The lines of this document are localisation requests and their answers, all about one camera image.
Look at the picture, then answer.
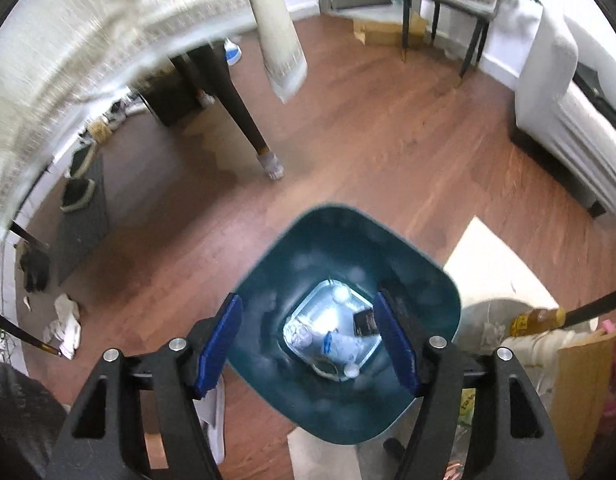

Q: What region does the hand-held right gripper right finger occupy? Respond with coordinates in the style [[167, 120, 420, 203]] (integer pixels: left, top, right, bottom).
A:
[[372, 287, 571, 480]]

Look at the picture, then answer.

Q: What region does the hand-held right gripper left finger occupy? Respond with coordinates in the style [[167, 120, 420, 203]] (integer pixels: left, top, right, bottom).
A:
[[45, 292, 245, 480]]

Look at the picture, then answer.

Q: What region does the black packet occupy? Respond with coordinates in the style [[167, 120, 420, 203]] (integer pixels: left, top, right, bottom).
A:
[[353, 310, 379, 338]]

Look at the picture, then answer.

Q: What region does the blue white tissue packet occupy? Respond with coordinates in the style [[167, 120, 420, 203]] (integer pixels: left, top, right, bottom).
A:
[[322, 331, 361, 363]]

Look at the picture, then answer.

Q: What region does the teal trash bin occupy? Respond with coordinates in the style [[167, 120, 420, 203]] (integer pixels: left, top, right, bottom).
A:
[[227, 203, 463, 446]]

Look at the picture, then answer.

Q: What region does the white paper sheet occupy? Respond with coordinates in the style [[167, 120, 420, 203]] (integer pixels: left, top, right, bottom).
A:
[[200, 380, 227, 466]]

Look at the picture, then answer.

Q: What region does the cream rug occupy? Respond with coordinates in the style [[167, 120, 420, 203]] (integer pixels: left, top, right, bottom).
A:
[[288, 216, 561, 480]]

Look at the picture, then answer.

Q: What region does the white plastic bag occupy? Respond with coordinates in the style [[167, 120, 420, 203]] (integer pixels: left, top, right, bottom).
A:
[[503, 332, 561, 396]]

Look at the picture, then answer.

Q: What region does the white cloth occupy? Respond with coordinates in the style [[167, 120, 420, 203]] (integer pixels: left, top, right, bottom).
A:
[[42, 294, 82, 361]]

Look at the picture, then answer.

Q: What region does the dark floor mat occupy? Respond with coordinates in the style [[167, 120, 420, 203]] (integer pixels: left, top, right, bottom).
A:
[[52, 155, 111, 286]]

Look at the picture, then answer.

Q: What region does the brown cardboard box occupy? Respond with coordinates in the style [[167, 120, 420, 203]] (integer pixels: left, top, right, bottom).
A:
[[557, 329, 616, 480]]

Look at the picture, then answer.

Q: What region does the black furniture leg gold tip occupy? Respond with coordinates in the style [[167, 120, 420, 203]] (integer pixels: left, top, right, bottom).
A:
[[510, 282, 616, 341], [8, 220, 51, 253], [0, 305, 76, 358]]

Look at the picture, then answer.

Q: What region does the black cloth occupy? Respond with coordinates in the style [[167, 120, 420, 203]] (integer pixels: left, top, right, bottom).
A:
[[20, 245, 51, 293]]

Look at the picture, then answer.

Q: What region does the dark shoe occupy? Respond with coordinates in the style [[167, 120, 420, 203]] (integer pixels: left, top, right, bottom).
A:
[[60, 177, 96, 213], [65, 147, 96, 178]]

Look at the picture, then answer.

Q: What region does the dark cloth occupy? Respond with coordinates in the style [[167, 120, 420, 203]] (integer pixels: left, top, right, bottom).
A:
[[0, 360, 68, 480]]

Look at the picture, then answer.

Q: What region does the dark wooden table leg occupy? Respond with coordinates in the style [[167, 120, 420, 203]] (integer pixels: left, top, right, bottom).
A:
[[170, 42, 285, 181]]

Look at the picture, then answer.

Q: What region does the dark cabinet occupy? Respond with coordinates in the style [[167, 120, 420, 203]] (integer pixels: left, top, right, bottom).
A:
[[138, 57, 219, 128]]

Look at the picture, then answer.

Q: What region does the grey armchair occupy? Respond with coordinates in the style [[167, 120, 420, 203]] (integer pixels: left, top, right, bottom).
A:
[[508, 2, 616, 218]]

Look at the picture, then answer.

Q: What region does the flat cardboard box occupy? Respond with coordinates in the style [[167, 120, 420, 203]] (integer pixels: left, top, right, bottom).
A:
[[352, 10, 429, 47]]

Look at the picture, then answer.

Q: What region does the beige patterned tablecloth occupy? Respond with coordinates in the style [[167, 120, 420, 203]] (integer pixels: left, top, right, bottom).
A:
[[0, 0, 309, 261]]

